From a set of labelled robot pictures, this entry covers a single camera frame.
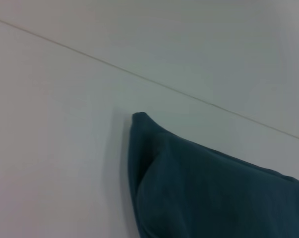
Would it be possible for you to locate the teal t-shirt with FREE print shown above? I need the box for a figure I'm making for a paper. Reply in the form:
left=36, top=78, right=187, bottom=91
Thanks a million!
left=129, top=112, right=299, bottom=238

